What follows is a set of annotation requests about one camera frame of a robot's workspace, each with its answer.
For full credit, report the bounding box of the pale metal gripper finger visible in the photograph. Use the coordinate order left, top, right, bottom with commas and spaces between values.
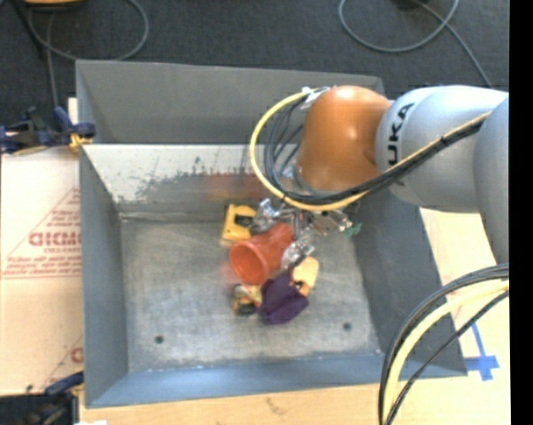
252, 198, 287, 234
281, 238, 316, 271

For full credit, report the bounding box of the orange plastic cup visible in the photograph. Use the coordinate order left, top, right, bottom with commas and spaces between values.
228, 222, 297, 285

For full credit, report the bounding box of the cream and orange toy food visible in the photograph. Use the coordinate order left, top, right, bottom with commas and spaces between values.
290, 255, 321, 297

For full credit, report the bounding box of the purple cloth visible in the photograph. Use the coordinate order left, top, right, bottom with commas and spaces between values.
258, 274, 311, 326

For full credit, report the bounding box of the small yellow and black toy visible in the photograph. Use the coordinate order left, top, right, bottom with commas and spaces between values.
231, 282, 264, 316

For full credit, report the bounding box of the grey metal bin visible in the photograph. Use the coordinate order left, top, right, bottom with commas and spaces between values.
74, 58, 468, 409

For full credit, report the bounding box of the brown cardboard board, red print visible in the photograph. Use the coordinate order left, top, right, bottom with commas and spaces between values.
0, 97, 86, 398

